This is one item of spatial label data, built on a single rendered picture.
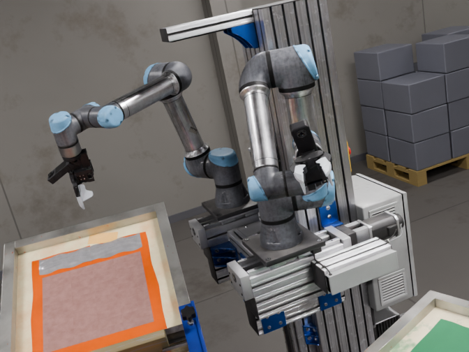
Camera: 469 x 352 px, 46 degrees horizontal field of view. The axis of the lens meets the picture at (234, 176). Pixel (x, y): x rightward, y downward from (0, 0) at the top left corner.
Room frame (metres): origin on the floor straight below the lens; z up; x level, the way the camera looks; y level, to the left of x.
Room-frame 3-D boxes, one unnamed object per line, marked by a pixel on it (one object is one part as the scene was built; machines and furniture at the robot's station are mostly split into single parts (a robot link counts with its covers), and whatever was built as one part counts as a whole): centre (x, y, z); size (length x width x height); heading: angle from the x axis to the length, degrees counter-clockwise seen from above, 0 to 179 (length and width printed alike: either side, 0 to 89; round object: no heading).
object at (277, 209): (1.74, -0.12, 1.42); 0.13 x 0.12 x 0.14; 83
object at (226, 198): (2.21, 0.03, 1.31); 0.15 x 0.15 x 0.10
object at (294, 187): (1.46, -0.20, 1.55); 0.11 x 0.08 x 0.11; 83
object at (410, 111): (5.49, -2.21, 0.64); 1.29 x 0.86 x 1.28; 107
